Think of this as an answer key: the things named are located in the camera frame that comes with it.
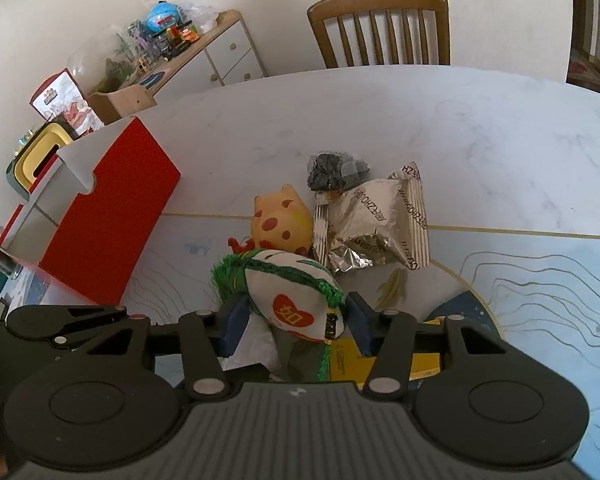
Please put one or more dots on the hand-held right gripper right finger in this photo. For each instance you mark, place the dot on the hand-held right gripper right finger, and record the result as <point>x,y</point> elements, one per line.
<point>362,330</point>

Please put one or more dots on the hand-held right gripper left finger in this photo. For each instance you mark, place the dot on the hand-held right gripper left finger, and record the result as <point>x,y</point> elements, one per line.
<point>232,330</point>

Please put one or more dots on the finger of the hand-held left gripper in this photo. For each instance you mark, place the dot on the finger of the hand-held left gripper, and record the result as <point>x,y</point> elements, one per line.
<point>40,322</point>

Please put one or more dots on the yellow box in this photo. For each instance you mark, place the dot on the yellow box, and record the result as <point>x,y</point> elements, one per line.
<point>345,366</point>

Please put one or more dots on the white sachet with green tassels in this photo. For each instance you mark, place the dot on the white sachet with green tassels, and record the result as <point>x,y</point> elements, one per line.
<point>285,290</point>

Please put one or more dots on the orange spotted animal toy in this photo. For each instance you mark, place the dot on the orange spotted animal toy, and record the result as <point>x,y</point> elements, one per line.
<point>280,220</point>

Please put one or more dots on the red and white storage box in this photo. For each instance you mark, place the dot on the red and white storage box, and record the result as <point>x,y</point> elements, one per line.
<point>110,210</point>

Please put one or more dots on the orange red knot ornament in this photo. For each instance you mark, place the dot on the orange red knot ornament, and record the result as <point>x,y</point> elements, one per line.
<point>240,245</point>

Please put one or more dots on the silver foil snack packet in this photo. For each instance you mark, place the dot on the silver foil snack packet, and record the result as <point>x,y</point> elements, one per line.
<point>375,220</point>

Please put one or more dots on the dark snack packet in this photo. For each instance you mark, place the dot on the dark snack packet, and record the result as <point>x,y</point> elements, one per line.
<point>335,170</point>

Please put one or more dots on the yellow and green toy bin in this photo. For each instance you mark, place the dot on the yellow and green toy bin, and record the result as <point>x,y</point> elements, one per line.
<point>40,155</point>

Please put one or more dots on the red and white toy package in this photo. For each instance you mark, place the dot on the red and white toy package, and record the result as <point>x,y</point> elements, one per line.
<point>55,95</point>

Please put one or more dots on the wooden tray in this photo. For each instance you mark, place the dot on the wooden tray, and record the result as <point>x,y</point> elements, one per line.
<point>125,105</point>

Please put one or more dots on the clear plastic toy case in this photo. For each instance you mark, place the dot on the clear plastic toy case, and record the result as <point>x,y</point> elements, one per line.
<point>100,55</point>

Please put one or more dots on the white wooden sideboard cabinet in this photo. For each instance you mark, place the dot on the white wooden sideboard cabinet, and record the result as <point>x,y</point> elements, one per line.
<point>230,55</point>

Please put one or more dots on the blue round toy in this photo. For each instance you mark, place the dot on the blue round toy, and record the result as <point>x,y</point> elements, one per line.
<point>162,17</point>

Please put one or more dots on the brown wooden chair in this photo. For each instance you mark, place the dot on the brown wooden chair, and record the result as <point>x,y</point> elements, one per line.
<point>380,2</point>

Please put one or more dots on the patterned floor rug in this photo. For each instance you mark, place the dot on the patterned floor rug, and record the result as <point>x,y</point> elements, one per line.
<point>585,70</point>

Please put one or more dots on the brown wooden door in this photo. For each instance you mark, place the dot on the brown wooden door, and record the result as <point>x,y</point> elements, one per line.
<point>585,5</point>

